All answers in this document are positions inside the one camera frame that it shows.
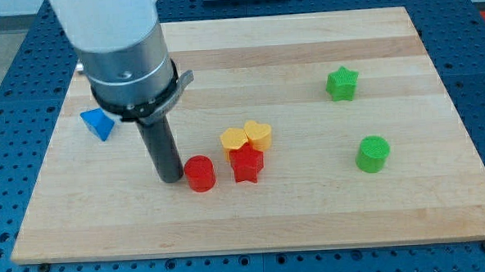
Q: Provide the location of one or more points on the green star block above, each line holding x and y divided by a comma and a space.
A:
341, 84

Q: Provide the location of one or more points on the green cylinder block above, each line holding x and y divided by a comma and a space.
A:
372, 154

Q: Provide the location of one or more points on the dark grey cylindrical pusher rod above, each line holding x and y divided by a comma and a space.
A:
159, 141

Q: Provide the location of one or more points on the red star block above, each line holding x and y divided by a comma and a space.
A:
246, 163

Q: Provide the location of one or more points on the red cylinder block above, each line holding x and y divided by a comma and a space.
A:
200, 173

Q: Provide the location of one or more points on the blue triangular block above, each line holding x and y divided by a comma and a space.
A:
98, 123

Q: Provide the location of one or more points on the yellow heart block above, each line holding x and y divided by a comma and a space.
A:
259, 135

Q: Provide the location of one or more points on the yellow hexagon block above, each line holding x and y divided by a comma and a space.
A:
232, 139

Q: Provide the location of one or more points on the light wooden board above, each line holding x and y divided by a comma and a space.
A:
103, 201

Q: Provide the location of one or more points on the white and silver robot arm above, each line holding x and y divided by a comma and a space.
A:
131, 73

